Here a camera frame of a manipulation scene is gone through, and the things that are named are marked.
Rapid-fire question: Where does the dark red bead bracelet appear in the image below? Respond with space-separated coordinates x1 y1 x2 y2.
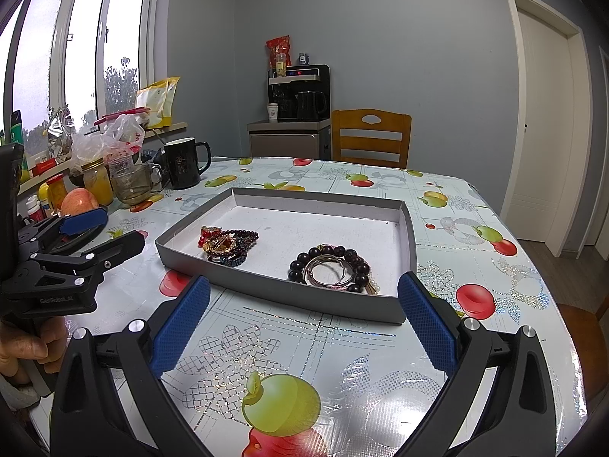
228 229 260 248

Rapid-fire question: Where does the person's left hand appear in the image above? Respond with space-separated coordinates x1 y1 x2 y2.
0 316 70 386

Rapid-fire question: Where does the red box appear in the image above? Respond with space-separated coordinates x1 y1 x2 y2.
31 157 60 177

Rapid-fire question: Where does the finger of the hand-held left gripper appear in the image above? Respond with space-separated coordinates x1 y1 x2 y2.
19 207 109 254
29 230 146 287

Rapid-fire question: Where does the gold chain bracelet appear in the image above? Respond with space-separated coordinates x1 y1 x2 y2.
202 235 241 255

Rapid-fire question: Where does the yellow snack bag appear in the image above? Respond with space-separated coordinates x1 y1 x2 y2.
134 76 182 129

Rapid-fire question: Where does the black mug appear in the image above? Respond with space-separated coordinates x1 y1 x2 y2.
163 137 211 190

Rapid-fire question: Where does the grey cabinet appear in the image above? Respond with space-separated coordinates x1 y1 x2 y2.
246 118 332 160

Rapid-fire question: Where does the person's left forearm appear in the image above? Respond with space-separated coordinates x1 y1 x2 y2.
0 374 53 412

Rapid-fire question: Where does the orange red apple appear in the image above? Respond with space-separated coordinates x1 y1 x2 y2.
60 188 100 215

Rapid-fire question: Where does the silver bangle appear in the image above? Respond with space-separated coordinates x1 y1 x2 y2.
303 254 355 289

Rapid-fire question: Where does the wooden windowsill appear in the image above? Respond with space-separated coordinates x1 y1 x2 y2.
19 121 188 186

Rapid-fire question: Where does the glass measuring cup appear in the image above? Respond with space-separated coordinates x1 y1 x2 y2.
114 163 164 206

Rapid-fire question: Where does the fruit print tablecloth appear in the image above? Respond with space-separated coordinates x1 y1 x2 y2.
29 156 586 457

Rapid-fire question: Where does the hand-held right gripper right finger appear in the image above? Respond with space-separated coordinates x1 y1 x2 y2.
390 271 557 457

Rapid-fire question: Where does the red snack bag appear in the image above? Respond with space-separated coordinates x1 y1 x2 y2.
265 35 291 72

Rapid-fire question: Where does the wooden chair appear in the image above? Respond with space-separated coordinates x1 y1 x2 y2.
330 109 413 169

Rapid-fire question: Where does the black water dispenser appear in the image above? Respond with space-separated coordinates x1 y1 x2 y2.
267 64 331 123

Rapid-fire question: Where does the red plastic lid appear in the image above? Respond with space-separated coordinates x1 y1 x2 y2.
94 107 150 127

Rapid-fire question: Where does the white door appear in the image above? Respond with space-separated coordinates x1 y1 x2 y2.
499 0 595 258

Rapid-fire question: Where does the grey shallow cardboard box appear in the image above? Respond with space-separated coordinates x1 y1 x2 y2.
155 187 419 325

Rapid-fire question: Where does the clear plastic bag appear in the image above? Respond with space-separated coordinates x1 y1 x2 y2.
70 114 146 167

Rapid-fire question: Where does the large dark bead bracelet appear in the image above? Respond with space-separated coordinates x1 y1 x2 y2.
288 244 372 293

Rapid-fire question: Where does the window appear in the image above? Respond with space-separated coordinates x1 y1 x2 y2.
0 0 167 153

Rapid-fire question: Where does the black kettle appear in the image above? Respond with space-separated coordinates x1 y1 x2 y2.
296 90 329 122

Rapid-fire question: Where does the glass jar gold lid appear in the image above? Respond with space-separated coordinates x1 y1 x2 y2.
81 157 115 206

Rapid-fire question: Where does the silver foil bag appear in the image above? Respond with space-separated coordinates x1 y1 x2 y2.
46 106 77 165

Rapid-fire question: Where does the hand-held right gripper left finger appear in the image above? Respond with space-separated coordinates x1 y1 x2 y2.
50 275 224 457

